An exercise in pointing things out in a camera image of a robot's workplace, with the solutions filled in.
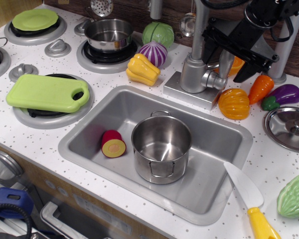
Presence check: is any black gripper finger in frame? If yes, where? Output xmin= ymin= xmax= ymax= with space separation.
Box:
xmin=202 ymin=43 xmax=223 ymax=65
xmin=234 ymin=61 xmax=264 ymax=83

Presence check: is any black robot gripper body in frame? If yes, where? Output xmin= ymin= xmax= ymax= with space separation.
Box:
xmin=202 ymin=17 xmax=280 ymax=72

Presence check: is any silver faucet lever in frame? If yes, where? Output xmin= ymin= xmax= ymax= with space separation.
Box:
xmin=201 ymin=50 xmax=235 ymax=90

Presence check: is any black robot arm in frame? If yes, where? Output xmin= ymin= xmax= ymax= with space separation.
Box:
xmin=202 ymin=0 xmax=299 ymax=83

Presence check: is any orange toy fruit slice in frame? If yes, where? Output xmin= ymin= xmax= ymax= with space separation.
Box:
xmin=214 ymin=56 xmax=245 ymax=77

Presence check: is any orange toy carrot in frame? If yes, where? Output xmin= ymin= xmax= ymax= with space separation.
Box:
xmin=248 ymin=75 xmax=275 ymax=105

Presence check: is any silver hanging spoon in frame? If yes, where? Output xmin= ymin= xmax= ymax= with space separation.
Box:
xmin=179 ymin=12 xmax=196 ymax=37

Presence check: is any orange toy pumpkin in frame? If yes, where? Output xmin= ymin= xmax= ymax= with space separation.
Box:
xmin=218 ymin=89 xmax=250 ymax=120

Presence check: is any silver pole right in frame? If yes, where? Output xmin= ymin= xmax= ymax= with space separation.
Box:
xmin=267 ymin=15 xmax=299 ymax=85

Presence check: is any silver pole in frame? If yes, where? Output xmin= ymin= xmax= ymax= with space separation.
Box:
xmin=267 ymin=15 xmax=299 ymax=85
xmin=149 ymin=0 xmax=163 ymax=20

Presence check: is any silver toy faucet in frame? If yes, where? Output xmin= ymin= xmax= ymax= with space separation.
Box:
xmin=163 ymin=0 xmax=221 ymax=110

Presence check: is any purple toy eggplant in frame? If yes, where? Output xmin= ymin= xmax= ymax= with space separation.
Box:
xmin=261 ymin=84 xmax=299 ymax=111

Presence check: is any purple white toy onion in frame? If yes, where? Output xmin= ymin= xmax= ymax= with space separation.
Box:
xmin=139 ymin=41 xmax=168 ymax=68

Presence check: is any green toy cabbage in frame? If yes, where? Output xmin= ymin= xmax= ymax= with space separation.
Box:
xmin=142 ymin=21 xmax=174 ymax=48

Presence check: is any silver pole top centre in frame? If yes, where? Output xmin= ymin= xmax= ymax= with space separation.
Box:
xmin=149 ymin=0 xmax=163 ymax=20

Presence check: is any steel pot lid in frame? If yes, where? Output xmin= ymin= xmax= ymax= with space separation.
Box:
xmin=264 ymin=107 xmax=299 ymax=152

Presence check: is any yellow toy squash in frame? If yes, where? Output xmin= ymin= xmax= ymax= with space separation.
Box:
xmin=126 ymin=53 xmax=160 ymax=86

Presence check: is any steel saucepan on burner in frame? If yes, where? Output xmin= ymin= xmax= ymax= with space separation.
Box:
xmin=84 ymin=19 xmax=134 ymax=52

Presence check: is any steel pot in sink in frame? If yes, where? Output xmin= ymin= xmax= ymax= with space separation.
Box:
xmin=131 ymin=110 xmax=192 ymax=184

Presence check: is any silver sink basin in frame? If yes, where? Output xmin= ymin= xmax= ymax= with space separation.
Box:
xmin=58 ymin=86 xmax=253 ymax=225

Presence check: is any silver slotted ladle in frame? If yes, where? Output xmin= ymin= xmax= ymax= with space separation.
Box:
xmin=90 ymin=0 xmax=114 ymax=17

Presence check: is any white yellow toy knife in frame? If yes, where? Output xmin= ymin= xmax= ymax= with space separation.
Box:
xmin=223 ymin=162 xmax=281 ymax=239

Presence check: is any grey stove knob rear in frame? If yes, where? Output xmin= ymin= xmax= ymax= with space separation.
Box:
xmin=74 ymin=19 xmax=92 ymax=36

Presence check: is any grey stove knob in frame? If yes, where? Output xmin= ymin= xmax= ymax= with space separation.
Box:
xmin=74 ymin=19 xmax=92 ymax=36
xmin=8 ymin=63 xmax=38 ymax=83
xmin=44 ymin=39 xmax=71 ymax=58

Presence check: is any red yellow toy fruit half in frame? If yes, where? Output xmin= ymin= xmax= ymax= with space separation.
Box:
xmin=101 ymin=130 xmax=126 ymax=158

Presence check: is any green toy bitter gourd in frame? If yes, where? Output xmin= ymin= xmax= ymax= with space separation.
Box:
xmin=277 ymin=175 xmax=299 ymax=218

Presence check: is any grey stove knob centre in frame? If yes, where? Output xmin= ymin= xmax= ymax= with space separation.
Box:
xmin=44 ymin=39 xmax=71 ymax=58

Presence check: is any green plastic cutting board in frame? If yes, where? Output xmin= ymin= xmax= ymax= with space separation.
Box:
xmin=6 ymin=74 xmax=90 ymax=113

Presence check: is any green plastic plate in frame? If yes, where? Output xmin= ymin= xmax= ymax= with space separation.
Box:
xmin=12 ymin=9 xmax=58 ymax=31

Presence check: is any grey stove knob left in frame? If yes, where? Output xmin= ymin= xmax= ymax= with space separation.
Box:
xmin=8 ymin=63 xmax=38 ymax=83

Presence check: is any grey oven dial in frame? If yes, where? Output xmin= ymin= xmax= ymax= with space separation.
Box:
xmin=0 ymin=151 xmax=23 ymax=181

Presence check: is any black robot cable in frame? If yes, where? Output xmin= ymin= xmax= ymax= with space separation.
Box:
xmin=270 ymin=14 xmax=295 ymax=43

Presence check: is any silver oven door handle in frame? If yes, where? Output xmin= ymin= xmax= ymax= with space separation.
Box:
xmin=40 ymin=201 xmax=95 ymax=239

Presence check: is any blue clamp with cable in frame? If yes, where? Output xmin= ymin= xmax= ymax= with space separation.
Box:
xmin=0 ymin=187 xmax=35 ymax=239

